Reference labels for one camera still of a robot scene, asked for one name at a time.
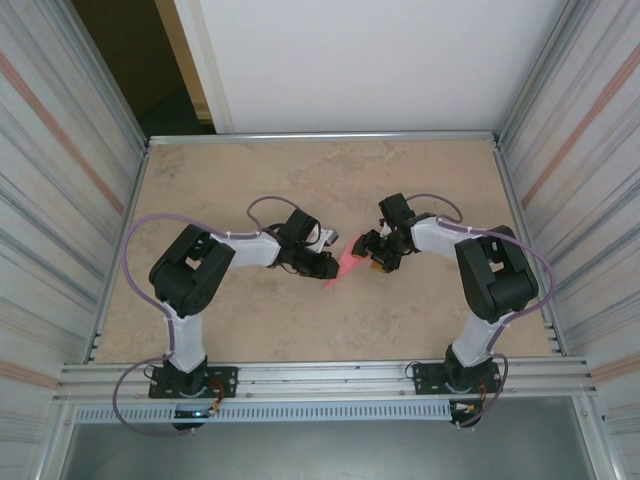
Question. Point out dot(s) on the pink paper sheet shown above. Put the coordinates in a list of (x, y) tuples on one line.
[(349, 260)]

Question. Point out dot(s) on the aluminium frame post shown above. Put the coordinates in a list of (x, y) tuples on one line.
[(537, 75), (104, 75)]

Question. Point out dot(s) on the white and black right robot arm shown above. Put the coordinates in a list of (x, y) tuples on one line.
[(495, 280)]

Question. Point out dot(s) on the grey metal shelf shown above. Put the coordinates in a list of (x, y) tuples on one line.
[(320, 455)]

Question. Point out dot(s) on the aluminium table side bar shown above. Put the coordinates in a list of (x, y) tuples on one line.
[(504, 175), (135, 192)]

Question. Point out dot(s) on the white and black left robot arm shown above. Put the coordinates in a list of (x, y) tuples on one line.
[(190, 270)]

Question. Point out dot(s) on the aluminium table edge bar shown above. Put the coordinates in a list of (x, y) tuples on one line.
[(320, 136)]

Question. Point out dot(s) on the white door frame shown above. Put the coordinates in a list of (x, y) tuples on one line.
[(202, 60)]

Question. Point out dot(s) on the long aluminium mounting rail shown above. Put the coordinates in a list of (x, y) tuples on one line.
[(320, 380)]

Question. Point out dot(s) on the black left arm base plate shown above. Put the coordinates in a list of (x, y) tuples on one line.
[(227, 380)]

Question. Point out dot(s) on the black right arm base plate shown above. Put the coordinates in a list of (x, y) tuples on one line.
[(425, 375)]

